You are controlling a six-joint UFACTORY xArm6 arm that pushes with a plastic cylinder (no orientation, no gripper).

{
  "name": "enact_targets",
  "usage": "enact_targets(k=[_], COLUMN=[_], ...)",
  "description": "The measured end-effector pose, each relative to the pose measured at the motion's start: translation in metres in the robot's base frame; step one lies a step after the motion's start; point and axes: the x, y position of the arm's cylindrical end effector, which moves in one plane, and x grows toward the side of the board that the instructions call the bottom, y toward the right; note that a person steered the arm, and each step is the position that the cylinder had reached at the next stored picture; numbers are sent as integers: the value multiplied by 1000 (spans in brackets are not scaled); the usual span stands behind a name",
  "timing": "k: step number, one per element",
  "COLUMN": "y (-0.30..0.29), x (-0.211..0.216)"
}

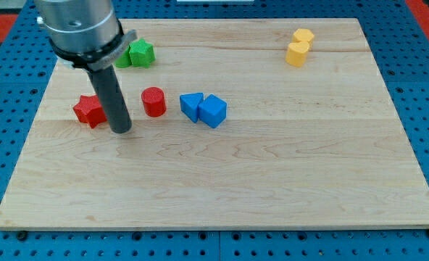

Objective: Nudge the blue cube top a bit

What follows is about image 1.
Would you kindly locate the red star block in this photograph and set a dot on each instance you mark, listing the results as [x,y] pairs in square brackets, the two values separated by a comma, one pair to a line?
[89,110]

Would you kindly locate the green star block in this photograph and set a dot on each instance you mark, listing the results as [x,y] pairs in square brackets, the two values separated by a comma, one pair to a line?
[141,53]

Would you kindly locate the green block behind rod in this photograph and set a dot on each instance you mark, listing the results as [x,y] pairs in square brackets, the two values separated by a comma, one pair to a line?
[124,60]

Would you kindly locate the light wooden board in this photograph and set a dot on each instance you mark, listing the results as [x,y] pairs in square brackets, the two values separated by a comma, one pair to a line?
[317,147]

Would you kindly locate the blue cube block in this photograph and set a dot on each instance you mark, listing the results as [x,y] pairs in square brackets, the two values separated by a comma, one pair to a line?
[212,110]

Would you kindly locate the yellow hexagon block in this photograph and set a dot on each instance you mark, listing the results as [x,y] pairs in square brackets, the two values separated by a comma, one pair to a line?
[303,34]

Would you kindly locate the yellow heart block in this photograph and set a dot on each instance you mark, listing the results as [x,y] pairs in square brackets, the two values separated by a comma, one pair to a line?
[297,52]

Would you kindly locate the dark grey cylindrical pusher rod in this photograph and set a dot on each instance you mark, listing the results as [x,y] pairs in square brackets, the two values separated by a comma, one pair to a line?
[107,88]

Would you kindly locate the blue triangle block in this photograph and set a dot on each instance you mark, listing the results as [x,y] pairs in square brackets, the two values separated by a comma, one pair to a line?
[189,105]

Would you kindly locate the red cylinder block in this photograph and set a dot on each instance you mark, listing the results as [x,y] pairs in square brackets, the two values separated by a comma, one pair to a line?
[154,103]

